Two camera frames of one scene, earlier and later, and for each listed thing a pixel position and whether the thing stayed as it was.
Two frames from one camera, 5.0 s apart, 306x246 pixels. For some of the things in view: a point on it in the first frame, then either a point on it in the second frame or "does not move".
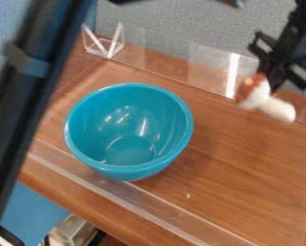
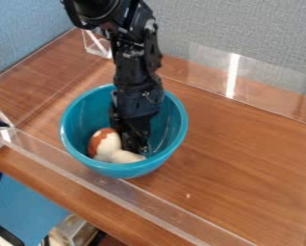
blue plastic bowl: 127,129 does not move
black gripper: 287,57 -> 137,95
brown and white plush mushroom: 255,97 -> 104,148
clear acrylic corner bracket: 104,47 does not move
